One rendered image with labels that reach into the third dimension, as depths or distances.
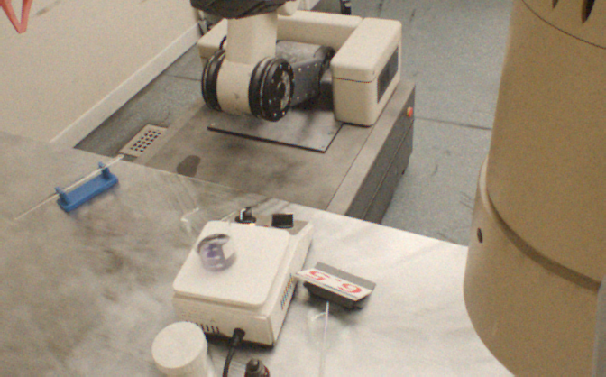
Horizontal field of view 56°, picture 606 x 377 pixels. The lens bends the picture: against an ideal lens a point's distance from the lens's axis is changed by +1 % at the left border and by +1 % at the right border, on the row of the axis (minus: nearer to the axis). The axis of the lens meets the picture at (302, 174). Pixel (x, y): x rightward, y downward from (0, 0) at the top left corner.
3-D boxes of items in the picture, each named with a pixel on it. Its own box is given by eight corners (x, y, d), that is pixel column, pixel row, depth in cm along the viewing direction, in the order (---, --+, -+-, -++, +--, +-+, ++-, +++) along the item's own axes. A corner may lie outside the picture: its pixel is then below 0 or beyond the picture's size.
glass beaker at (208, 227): (244, 245, 72) (234, 200, 67) (236, 279, 68) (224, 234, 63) (199, 245, 73) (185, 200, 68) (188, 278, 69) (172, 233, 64)
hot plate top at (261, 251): (209, 223, 77) (207, 218, 76) (293, 235, 73) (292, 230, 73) (170, 293, 68) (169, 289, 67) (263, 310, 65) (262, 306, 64)
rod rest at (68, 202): (109, 173, 100) (102, 158, 98) (119, 181, 98) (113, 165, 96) (57, 204, 95) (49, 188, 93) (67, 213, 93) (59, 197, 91)
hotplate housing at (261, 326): (235, 223, 87) (225, 185, 82) (316, 234, 84) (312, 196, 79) (173, 347, 71) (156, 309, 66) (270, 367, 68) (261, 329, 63)
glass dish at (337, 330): (339, 306, 74) (338, 295, 72) (357, 339, 70) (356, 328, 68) (300, 320, 73) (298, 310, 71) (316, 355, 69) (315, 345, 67)
